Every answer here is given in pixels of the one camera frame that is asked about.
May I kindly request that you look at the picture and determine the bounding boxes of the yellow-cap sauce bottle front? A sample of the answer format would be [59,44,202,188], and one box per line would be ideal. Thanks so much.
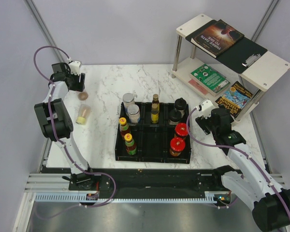
[119,117,131,140]

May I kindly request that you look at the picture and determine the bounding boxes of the green paperback book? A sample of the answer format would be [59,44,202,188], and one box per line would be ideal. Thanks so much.
[190,64,230,96]

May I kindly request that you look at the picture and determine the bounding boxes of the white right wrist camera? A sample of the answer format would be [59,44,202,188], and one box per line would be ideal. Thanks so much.
[196,99,216,119]

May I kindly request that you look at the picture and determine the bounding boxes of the pink flat booklet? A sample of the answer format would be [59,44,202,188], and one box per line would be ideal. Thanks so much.
[188,79,208,95]

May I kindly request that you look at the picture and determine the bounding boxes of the white slotted cable duct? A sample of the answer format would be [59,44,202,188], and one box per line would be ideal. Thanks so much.
[34,192,231,204]

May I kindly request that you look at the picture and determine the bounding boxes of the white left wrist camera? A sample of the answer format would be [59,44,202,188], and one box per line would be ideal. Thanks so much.
[68,60,82,75]

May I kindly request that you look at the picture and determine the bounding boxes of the small brown-lid jar edge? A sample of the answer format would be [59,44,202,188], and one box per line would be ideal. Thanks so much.
[151,103,159,124]

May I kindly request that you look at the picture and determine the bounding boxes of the yellow-lid clear spice shaker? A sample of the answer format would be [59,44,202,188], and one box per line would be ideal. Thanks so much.
[76,104,91,125]

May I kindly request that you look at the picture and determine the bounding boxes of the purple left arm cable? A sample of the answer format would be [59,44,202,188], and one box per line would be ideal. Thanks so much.
[33,45,117,219]

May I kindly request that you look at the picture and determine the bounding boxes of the right aluminium frame post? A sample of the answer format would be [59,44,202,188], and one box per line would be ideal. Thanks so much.
[251,0,281,42]

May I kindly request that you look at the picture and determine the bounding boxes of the silver-lid salt jar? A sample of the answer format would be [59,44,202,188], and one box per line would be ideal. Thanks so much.
[122,92,135,113]

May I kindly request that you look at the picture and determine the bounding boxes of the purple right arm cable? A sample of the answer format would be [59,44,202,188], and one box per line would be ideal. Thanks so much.
[185,108,290,232]

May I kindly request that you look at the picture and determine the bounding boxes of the black-lid pepper shaker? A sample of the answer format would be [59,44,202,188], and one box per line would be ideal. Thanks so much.
[174,98,187,118]
[168,109,182,125]

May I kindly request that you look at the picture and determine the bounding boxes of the small yellow-label brown bottle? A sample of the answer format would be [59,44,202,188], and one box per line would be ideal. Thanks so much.
[152,94,160,108]

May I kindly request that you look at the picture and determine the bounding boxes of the white two-tier shelf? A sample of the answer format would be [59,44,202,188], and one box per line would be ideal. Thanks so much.
[172,14,290,121]

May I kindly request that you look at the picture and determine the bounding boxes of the pink-lid spice shaker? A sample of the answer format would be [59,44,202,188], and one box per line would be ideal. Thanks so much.
[78,91,88,101]

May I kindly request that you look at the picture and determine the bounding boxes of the black six-compartment plastic tray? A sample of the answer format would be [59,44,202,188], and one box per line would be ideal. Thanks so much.
[115,102,191,164]

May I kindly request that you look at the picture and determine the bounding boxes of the yellow-cap sauce bottle tall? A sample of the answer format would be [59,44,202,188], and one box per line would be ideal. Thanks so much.
[124,133,137,155]

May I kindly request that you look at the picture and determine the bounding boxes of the red-lid sauce jar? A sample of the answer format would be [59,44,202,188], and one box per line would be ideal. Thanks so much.
[169,137,186,157]
[174,123,188,140]

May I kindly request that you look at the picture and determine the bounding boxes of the brown-lid spice jar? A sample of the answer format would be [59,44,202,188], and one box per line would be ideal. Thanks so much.
[127,104,140,124]

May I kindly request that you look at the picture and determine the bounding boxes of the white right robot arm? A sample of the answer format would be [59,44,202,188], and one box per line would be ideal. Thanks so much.
[193,105,290,232]

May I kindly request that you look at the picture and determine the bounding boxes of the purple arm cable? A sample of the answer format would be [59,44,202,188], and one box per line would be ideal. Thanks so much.
[33,45,117,219]
[185,108,290,232]

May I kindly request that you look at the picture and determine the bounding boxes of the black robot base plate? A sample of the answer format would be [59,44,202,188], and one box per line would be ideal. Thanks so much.
[67,165,233,199]

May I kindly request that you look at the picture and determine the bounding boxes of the dark Three Days book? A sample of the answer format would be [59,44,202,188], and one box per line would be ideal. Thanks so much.
[189,19,244,58]

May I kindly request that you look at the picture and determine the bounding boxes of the colourful Treehouse book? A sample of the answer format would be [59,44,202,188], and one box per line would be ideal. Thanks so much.
[216,81,253,118]

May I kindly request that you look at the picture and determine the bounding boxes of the aluminium corner frame post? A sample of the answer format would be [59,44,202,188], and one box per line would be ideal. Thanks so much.
[24,0,66,62]

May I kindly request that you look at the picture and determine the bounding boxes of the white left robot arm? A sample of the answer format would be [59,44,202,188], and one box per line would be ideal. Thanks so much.
[34,61,97,190]

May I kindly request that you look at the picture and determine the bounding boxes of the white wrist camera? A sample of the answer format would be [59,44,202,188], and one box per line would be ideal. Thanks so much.
[68,60,82,75]
[196,99,216,119]

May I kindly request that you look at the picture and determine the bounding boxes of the black clipboard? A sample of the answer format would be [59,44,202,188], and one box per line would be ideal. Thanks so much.
[186,20,268,74]

